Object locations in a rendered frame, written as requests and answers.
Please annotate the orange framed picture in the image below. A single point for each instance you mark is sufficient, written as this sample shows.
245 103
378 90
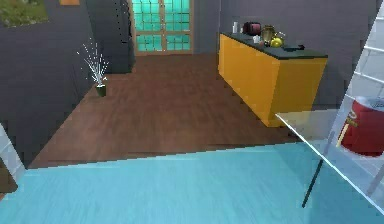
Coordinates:
69 2

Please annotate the yellow kitchen counter dark top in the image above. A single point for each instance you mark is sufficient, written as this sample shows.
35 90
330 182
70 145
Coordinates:
263 80

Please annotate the white spiky house plant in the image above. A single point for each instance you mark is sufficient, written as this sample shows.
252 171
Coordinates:
97 71

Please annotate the red cylindrical container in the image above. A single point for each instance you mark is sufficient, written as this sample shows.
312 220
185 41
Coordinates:
365 128

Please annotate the wooden door teal glass panes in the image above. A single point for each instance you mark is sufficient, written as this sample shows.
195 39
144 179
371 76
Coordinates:
162 25

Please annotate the black flat pan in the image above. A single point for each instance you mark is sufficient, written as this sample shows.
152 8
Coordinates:
292 48

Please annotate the dark red toaster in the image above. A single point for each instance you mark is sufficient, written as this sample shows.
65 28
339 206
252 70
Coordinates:
251 27

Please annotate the glass top table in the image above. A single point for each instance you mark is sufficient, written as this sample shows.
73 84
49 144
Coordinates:
340 160

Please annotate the brass glass kettle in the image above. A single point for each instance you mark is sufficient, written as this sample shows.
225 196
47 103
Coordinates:
267 34

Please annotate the framed green landscape picture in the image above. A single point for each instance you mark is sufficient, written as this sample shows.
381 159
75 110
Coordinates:
20 11

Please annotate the white cup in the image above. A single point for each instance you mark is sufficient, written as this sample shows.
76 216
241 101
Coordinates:
235 27

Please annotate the small white mug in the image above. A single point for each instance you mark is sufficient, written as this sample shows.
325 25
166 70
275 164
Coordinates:
256 39

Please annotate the white slatted chair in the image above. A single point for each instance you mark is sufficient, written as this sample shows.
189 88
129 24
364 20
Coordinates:
370 66

